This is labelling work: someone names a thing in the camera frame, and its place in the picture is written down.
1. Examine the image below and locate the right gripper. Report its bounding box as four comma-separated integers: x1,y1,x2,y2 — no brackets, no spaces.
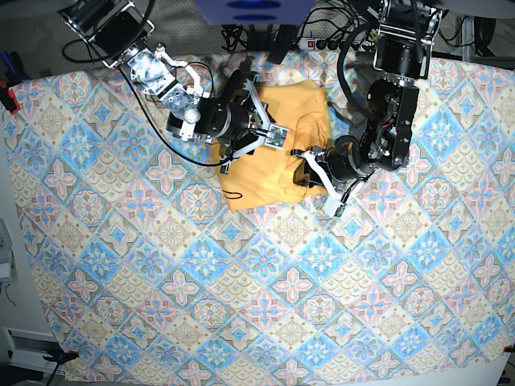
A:
208,69,289,174

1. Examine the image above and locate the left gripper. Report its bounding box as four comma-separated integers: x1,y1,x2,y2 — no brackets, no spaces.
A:
290,146,362,217

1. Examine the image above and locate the yellow T-shirt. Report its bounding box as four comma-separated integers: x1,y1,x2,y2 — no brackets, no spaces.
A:
216,80,331,212

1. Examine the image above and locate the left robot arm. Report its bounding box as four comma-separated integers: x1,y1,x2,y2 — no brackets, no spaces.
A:
290,1,442,217

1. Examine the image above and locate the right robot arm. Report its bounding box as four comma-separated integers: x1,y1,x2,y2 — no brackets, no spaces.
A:
57,1,289,174

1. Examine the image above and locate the black table clamp top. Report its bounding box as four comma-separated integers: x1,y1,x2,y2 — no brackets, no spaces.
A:
267,24,299,64

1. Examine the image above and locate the white power strip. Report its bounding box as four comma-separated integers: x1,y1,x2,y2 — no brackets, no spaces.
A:
297,37,375,51

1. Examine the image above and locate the patterned blue tablecloth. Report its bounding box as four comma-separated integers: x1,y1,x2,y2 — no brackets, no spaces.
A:
1,60,514,385

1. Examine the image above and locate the white box left edge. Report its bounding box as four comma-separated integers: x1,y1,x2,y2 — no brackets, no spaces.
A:
0,219,17,284

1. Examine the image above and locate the orange black clamp bottom-left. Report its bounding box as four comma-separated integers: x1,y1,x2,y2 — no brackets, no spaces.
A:
43,350,79,365

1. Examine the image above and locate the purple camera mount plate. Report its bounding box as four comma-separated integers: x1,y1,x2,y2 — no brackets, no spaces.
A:
194,0,315,25

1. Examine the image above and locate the white rail bottom-left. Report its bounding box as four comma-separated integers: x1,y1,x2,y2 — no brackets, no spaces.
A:
2,326,60,374

